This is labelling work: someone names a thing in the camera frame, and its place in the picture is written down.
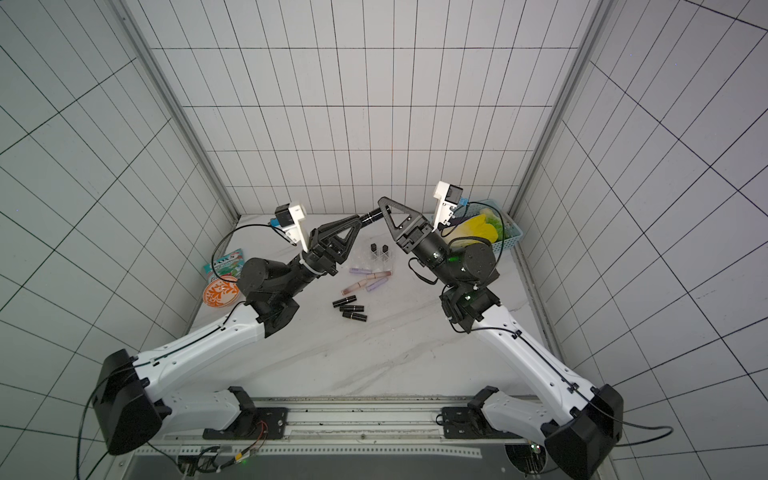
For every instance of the lilac lip gloss tube lower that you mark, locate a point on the lilac lip gloss tube lower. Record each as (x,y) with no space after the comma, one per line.
(376,284)

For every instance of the teal plastic basket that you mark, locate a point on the teal plastic basket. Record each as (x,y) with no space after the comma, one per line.
(509,233)

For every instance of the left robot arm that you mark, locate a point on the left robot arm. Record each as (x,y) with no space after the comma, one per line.
(139,397)

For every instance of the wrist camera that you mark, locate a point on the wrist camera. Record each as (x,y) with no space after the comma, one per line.
(449,198)
(289,218)

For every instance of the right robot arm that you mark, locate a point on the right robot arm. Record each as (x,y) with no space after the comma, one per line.
(577,422)

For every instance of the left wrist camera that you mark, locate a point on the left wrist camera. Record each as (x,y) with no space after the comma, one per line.
(289,218)

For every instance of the orange patterned cup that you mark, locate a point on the orange patterned cup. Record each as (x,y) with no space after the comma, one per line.
(221,292)

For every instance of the black lipstick lowest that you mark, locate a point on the black lipstick lowest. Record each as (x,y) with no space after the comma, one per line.
(354,316)

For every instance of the clear acrylic lipstick organizer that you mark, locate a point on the clear acrylic lipstick organizer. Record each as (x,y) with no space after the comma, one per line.
(360,256)

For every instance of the green candy packet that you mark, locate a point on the green candy packet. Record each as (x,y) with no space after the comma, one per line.
(230,264)

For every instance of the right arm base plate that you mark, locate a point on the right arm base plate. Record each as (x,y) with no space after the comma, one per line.
(464,423)

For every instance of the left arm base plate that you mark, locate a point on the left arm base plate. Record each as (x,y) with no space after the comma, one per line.
(253,424)

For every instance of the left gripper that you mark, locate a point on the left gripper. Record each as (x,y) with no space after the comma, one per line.
(329,253)

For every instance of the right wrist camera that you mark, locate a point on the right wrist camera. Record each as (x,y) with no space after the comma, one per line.
(449,198)

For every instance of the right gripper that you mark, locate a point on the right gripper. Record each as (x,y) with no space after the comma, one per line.
(411,237)

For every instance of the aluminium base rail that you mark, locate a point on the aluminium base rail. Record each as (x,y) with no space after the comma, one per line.
(358,426)

